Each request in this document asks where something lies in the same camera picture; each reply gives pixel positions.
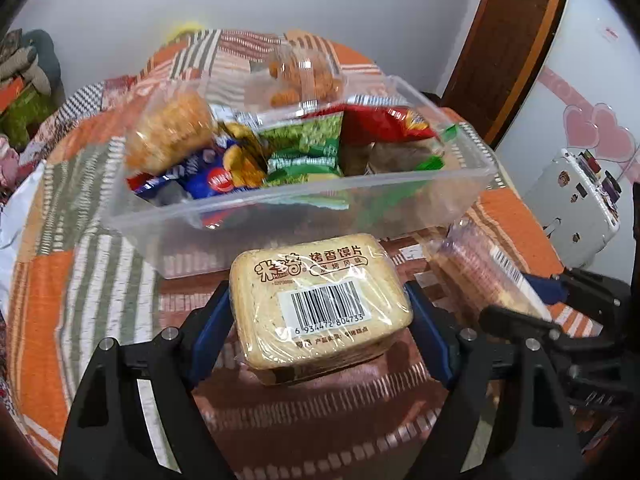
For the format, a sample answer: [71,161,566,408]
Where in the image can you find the yellow pillow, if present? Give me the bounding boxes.
[166,21,204,42]

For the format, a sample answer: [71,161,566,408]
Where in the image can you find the grey stuffed toy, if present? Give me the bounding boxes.
[1,28,61,96]

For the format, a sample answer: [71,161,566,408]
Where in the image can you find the toasted bread slices pack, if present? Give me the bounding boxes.
[229,233,413,386]

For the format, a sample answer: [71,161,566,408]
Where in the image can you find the white plastic bag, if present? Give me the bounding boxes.
[0,160,46,320]

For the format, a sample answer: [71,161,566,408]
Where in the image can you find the clear pack orange snacks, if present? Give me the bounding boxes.
[125,90,218,176]

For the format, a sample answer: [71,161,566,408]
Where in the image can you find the patchwork striped bed quilt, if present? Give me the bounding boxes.
[4,28,601,480]

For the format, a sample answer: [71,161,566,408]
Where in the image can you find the green snack packet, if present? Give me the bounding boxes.
[257,112,344,186]

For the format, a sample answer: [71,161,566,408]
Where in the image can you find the pink heart wall sticker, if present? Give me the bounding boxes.
[537,66,639,183]

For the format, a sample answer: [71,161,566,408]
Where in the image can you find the brown wooden door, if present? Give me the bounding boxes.
[442,0,566,148]

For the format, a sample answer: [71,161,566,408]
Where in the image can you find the long biscuit sleeve pack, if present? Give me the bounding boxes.
[426,219,552,321]

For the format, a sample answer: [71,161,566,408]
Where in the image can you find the clear plastic storage bin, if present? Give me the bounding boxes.
[102,75,498,280]

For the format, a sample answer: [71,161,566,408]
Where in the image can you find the pink plush toy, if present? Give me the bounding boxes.
[0,134,20,190]

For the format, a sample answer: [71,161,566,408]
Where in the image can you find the green jelly cup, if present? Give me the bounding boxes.
[217,120,256,142]

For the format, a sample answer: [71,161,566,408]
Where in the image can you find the yellow snack packet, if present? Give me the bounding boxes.
[220,130,266,188]

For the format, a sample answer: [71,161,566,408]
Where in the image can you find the clear pack fried crackers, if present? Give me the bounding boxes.
[244,44,344,110]

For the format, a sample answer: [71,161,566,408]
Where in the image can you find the blue snack packet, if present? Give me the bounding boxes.
[131,148,250,207]

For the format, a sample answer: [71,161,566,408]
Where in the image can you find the red snack packet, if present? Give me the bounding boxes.
[303,101,438,148]

